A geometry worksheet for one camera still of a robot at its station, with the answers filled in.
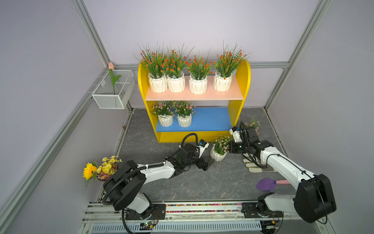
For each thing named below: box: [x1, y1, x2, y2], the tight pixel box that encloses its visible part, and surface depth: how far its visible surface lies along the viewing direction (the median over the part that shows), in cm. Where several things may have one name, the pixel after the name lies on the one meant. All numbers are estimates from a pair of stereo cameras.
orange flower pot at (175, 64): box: [161, 43, 196, 94], surface depth 69 cm
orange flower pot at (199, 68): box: [187, 46, 215, 96], surface depth 68 cm
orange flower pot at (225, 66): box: [213, 39, 252, 93], surface depth 67 cm
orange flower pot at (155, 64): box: [132, 41, 169, 94], surface depth 69 cm
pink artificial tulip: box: [108, 61, 122, 96], surface depth 91 cm
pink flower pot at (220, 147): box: [209, 134, 233, 162], surface depth 80 cm
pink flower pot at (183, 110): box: [172, 99, 198, 128], surface depth 84 cm
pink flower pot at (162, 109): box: [149, 100, 175, 128], surface depth 86 cm
